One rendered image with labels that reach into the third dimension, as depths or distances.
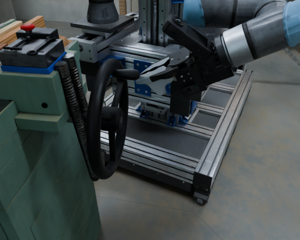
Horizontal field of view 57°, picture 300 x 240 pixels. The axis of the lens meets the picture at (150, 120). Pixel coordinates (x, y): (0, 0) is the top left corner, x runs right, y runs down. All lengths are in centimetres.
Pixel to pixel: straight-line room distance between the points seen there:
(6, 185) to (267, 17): 60
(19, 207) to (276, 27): 64
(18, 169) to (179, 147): 100
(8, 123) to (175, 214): 105
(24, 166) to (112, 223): 83
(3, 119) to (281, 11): 56
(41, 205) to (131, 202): 79
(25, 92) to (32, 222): 34
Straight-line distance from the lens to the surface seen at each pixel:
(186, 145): 153
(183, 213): 149
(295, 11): 57
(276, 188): 173
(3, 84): 63
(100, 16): 136
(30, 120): 63
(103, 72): 58
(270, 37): 56
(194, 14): 64
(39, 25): 105
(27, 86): 60
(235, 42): 56
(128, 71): 62
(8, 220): 71
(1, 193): 65
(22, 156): 69
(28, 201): 75
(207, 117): 177
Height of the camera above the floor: 120
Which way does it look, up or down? 36 degrees down
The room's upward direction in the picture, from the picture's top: straight up
